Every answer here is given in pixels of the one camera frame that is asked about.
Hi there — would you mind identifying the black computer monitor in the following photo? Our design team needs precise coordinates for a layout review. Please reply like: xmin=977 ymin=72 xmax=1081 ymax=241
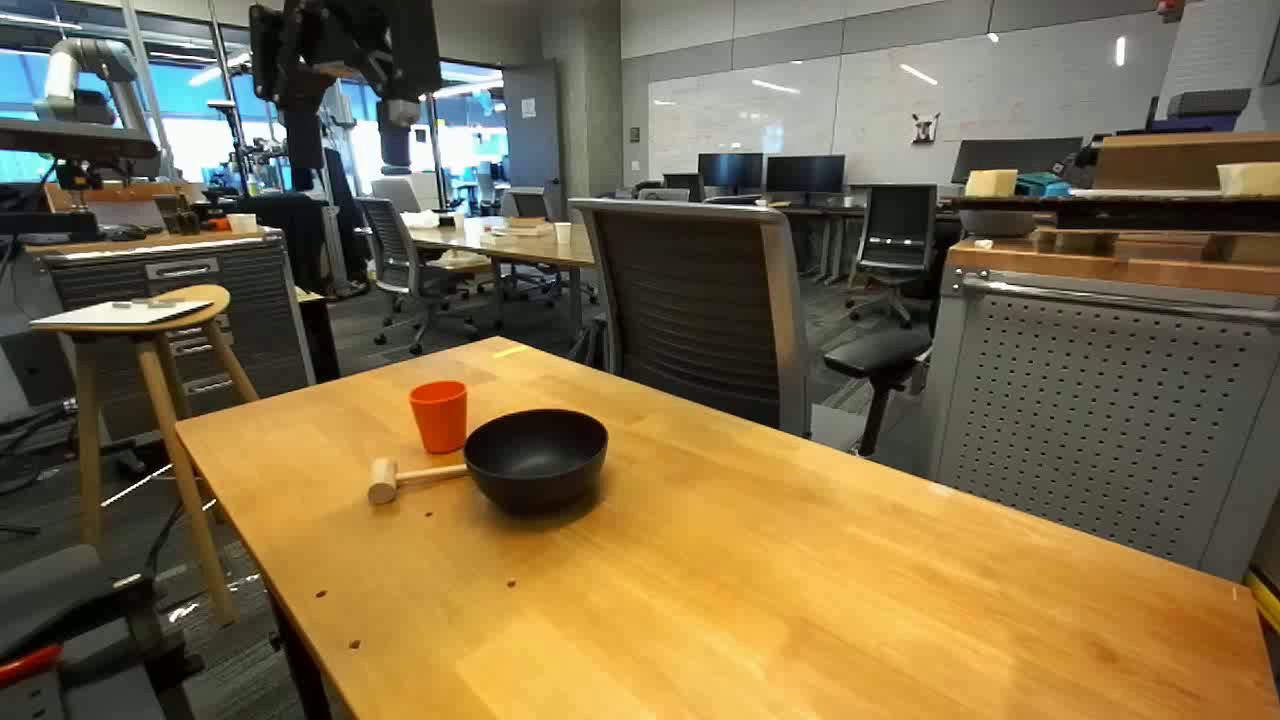
xmin=764 ymin=152 xmax=849 ymax=205
xmin=694 ymin=146 xmax=771 ymax=205

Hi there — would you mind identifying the small wooden mallet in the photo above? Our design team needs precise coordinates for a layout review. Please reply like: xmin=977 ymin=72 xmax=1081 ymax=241
xmin=365 ymin=450 xmax=472 ymax=506

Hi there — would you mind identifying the grey perforated metal cart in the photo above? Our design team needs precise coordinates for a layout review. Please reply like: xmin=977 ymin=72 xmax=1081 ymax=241
xmin=925 ymin=236 xmax=1280 ymax=582

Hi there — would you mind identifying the wide dark monitor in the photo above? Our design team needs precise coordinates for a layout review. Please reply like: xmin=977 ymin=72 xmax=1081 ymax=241
xmin=949 ymin=136 xmax=1089 ymax=186

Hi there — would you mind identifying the small yellow foam block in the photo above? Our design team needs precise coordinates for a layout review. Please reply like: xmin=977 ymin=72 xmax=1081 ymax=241
xmin=959 ymin=162 xmax=1024 ymax=205

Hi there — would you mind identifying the cardboard box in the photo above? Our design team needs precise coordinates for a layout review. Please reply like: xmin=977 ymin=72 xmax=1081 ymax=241
xmin=1212 ymin=159 xmax=1280 ymax=205

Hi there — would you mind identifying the grey mesh office chair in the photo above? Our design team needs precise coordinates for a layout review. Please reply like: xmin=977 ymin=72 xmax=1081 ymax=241
xmin=569 ymin=193 xmax=936 ymax=465

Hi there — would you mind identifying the black bowl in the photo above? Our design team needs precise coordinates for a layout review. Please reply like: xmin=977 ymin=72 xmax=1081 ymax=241
xmin=458 ymin=405 xmax=611 ymax=519

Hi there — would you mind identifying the brown wooden box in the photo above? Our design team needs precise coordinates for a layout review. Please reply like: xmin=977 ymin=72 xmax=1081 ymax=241
xmin=1090 ymin=126 xmax=1280 ymax=193

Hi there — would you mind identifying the grey storage cabinet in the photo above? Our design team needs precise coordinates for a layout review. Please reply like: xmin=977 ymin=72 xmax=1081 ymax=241
xmin=24 ymin=227 xmax=320 ymax=442

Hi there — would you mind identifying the grey swivel office chair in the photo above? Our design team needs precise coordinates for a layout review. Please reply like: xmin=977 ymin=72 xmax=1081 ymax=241
xmin=349 ymin=197 xmax=501 ymax=356

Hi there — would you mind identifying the red handled tool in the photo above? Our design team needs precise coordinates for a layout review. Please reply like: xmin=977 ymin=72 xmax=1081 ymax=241
xmin=0 ymin=641 xmax=62 ymax=690

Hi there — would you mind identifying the black mesh office chair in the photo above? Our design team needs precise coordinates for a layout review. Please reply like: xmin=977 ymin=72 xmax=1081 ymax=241
xmin=843 ymin=181 xmax=944 ymax=328

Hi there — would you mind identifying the glass whiteboard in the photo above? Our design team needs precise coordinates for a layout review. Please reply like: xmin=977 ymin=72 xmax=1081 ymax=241
xmin=645 ymin=7 xmax=1180 ymax=193

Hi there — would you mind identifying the white paper sheet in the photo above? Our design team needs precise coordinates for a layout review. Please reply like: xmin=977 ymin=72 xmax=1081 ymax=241
xmin=33 ymin=292 xmax=216 ymax=335

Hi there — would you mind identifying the light wooden office table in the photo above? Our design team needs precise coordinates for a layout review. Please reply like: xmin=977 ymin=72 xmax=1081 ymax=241
xmin=403 ymin=210 xmax=598 ymax=271

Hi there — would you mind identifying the wooden stool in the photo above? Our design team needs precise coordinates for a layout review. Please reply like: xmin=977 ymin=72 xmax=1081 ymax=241
xmin=33 ymin=278 xmax=265 ymax=625

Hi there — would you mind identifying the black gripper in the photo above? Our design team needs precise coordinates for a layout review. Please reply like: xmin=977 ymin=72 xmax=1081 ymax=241
xmin=243 ymin=0 xmax=445 ymax=193

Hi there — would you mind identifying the orange plastic cup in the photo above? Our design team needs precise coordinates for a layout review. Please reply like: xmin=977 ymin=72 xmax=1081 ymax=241
xmin=409 ymin=376 xmax=472 ymax=461

